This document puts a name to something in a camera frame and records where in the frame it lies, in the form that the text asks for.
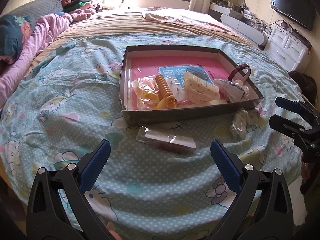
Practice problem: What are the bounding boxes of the clear bag with bracelet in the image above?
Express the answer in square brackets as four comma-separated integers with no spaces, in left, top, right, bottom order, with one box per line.
[229,108,248,140]

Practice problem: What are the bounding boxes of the cream hair claw clip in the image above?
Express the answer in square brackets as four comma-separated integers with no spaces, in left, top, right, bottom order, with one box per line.
[183,72,220,104]

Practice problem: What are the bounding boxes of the small blue box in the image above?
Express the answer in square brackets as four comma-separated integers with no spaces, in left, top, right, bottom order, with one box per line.
[186,66,212,83]

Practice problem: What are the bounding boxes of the pink packet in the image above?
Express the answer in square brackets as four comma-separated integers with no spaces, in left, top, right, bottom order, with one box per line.
[136,126,197,150]

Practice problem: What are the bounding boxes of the orange spiral hair tie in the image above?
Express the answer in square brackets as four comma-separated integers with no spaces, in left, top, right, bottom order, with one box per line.
[154,74,178,110]

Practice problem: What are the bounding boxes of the bag with yellow hoop earrings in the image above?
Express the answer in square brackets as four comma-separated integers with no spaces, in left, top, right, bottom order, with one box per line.
[131,76,161,111]

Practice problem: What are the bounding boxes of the stud earrings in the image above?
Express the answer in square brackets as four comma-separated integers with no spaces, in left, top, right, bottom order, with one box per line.
[167,77,188,103]

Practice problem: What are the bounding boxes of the operator left hand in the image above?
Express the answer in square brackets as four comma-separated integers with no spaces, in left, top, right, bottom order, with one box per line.
[106,222,122,240]

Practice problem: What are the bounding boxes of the white drawer cabinet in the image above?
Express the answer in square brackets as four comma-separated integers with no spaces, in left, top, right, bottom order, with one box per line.
[264,24,312,73]

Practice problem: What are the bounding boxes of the pink book in tray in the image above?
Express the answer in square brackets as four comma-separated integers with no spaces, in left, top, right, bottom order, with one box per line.
[126,55,230,111]

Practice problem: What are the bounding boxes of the white grey dressing table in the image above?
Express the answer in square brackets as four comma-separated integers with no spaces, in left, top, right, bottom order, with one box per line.
[208,3,268,50]

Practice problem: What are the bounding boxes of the hello kitty green bedsheet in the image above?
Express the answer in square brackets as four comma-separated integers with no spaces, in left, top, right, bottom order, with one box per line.
[1,34,303,239]

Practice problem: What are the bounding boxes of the dark cardboard box tray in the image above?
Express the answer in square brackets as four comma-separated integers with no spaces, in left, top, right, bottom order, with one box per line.
[119,45,263,125]

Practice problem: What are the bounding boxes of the pink quilt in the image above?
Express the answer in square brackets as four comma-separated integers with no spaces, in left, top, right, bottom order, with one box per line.
[1,14,70,106]

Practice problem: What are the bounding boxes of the tan bed blanket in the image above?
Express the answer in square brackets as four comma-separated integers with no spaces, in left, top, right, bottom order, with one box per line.
[30,7,251,68]

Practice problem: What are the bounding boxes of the dark floral pillow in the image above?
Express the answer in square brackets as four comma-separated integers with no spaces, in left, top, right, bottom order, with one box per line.
[1,14,35,64]

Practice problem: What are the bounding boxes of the clothes pile by headboard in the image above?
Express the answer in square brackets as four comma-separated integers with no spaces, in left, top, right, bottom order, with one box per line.
[57,0,109,23]

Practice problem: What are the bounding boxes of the grey quilted headboard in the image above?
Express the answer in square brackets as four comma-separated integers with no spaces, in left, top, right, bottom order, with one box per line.
[2,0,63,20]

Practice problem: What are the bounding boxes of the black wall television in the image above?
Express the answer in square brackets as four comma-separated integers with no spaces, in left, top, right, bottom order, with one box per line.
[270,0,316,31]

